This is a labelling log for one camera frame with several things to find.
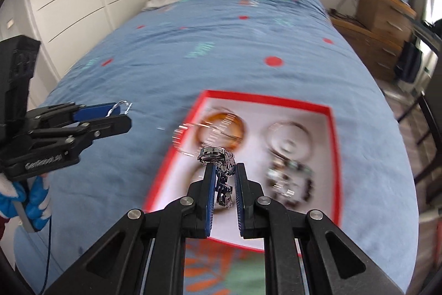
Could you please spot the silver link watch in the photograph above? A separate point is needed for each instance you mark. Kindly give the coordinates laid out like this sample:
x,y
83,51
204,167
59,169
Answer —
x,y
215,155

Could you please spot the dark blue hanging cloth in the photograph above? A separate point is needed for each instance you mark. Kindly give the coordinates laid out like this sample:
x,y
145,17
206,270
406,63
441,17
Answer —
x,y
411,63

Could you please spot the wooden drawer chest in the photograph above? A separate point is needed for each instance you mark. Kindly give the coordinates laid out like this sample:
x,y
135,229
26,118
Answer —
x,y
383,18

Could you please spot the black office chair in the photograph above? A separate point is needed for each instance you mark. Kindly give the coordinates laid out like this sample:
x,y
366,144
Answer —
x,y
431,129

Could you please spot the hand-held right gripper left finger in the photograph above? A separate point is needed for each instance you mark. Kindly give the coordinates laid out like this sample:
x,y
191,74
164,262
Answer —
x,y
209,212

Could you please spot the white wardrobe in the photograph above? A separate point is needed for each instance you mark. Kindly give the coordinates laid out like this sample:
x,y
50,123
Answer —
x,y
69,4

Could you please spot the silver brown bangle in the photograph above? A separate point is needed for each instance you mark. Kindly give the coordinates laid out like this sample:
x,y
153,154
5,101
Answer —
x,y
271,136

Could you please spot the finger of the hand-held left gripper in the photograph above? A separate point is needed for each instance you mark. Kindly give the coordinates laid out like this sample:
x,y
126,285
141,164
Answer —
x,y
103,127
93,112

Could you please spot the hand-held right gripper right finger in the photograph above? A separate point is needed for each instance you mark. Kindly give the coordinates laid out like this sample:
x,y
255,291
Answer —
x,y
240,212

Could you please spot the blue printed blanket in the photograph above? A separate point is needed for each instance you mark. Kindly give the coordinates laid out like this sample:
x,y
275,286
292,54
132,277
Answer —
x,y
207,56

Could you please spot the red jewelry box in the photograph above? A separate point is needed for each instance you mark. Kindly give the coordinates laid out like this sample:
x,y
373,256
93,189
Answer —
x,y
321,156

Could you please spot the amber bangle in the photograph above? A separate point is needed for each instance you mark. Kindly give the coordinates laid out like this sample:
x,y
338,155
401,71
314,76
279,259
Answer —
x,y
238,127

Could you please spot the person's left hand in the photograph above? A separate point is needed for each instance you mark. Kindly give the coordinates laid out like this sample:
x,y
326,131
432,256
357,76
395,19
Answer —
x,y
34,201

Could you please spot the low wooden nightstand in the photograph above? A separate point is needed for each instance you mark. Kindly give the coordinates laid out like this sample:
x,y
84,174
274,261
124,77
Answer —
x,y
366,46

